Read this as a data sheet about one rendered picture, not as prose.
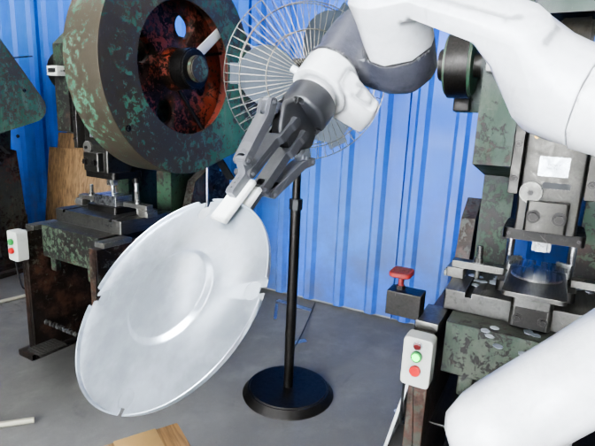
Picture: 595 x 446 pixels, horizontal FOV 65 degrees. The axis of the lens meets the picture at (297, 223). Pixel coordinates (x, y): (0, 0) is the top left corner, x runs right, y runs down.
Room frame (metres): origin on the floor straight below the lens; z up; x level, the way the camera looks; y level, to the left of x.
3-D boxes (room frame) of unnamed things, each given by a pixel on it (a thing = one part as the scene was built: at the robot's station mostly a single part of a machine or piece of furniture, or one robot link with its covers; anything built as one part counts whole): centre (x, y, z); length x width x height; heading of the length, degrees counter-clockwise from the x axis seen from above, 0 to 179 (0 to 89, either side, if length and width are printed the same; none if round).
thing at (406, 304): (1.24, -0.31, 0.62); 0.10 x 0.06 x 0.20; 62
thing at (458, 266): (1.38, -0.55, 0.76); 0.17 x 0.06 x 0.10; 62
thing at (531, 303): (1.15, -0.61, 0.72); 0.25 x 0.14 x 0.14; 152
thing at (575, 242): (1.31, -0.70, 0.86); 0.20 x 0.16 x 0.05; 62
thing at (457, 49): (1.43, -0.49, 1.31); 0.22 x 0.12 x 0.22; 152
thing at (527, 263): (1.30, -0.69, 0.76); 0.15 x 0.09 x 0.05; 62
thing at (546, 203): (1.26, -0.68, 1.04); 0.17 x 0.15 x 0.30; 152
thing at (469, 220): (1.55, -0.53, 0.45); 0.92 x 0.12 x 0.90; 152
